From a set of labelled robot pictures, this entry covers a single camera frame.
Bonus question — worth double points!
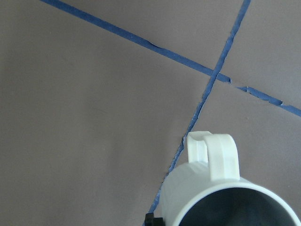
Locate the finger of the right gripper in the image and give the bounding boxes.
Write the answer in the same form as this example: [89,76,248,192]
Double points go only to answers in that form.
[145,213,164,226]

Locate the white ribbed HOME mug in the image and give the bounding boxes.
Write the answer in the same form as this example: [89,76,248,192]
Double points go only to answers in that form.
[160,131,301,226]

